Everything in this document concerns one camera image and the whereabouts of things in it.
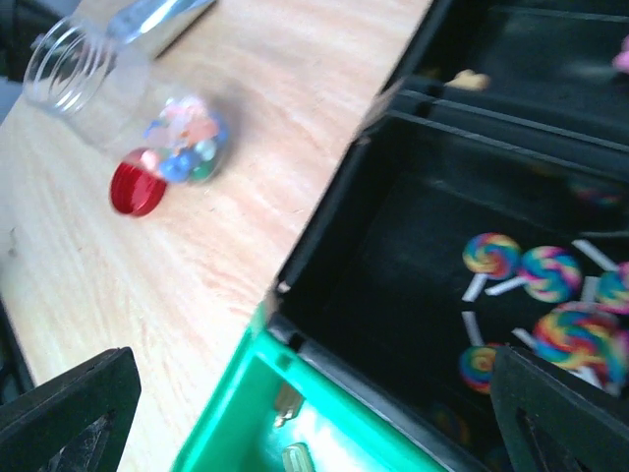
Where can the metal scoop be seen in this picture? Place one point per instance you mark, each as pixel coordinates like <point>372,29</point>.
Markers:
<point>152,26</point>

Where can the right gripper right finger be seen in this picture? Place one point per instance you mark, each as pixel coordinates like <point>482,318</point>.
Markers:
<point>552,421</point>

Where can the red jar lid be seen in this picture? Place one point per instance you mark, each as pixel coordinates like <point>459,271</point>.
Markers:
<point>135,190</point>

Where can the black bin with star candies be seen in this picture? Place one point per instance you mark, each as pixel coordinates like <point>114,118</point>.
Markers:
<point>547,61</point>

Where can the dark rainbow swirl lollipop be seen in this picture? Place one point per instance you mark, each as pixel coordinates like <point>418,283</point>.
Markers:
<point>476,363</point>

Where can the blue pink swirl lollipop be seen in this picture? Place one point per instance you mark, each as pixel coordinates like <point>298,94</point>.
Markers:
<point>548,274</point>

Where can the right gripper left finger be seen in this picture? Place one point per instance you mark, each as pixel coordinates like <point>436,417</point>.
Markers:
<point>78,421</point>

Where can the clear plastic jar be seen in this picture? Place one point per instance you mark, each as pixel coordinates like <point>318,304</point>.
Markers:
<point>112,95</point>

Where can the black bin with lollipops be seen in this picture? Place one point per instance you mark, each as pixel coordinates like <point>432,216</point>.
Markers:
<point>372,294</point>

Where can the green bin with gummies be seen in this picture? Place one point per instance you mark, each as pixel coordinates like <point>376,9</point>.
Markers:
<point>270,404</point>

